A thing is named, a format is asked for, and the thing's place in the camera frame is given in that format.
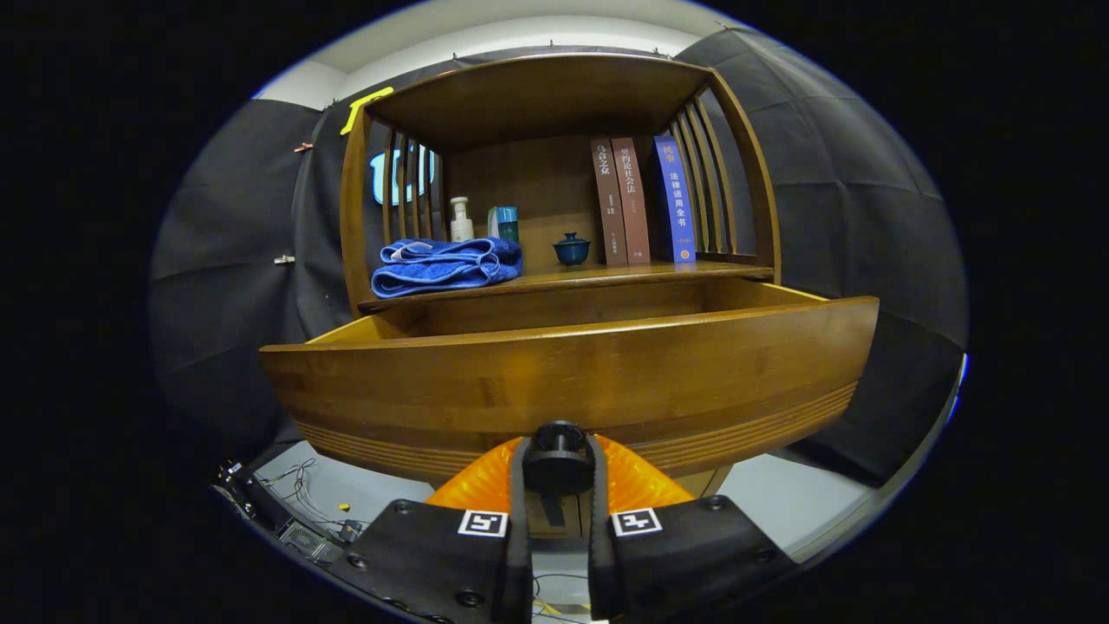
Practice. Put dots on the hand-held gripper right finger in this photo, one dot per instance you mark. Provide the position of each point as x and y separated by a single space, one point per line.
599 563

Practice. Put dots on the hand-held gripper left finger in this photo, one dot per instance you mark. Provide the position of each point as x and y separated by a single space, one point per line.
520 555

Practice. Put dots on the wooden drawer with black knob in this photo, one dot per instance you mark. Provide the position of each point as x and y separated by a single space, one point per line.
563 373

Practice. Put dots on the wooden countertop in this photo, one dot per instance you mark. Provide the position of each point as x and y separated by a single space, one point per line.
606 276

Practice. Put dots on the wooden cabinet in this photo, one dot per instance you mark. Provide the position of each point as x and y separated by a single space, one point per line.
537 95

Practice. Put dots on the black electronic device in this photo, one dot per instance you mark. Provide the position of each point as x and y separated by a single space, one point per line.
299 537

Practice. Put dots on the folded blue towel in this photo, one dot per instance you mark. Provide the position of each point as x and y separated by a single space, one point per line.
442 269

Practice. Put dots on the dark blue lidded teacup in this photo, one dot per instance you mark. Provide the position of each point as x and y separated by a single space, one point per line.
572 251

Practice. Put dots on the teal and white box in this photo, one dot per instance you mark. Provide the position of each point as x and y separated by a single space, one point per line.
507 224

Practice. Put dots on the white pump bottle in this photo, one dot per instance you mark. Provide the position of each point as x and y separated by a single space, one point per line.
461 227

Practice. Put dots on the dark brown book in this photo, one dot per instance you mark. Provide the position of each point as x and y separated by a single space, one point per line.
609 208

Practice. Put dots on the reddish brown book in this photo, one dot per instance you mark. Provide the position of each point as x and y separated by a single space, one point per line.
632 208

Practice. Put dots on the blue book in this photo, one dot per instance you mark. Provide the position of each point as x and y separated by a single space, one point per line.
676 199

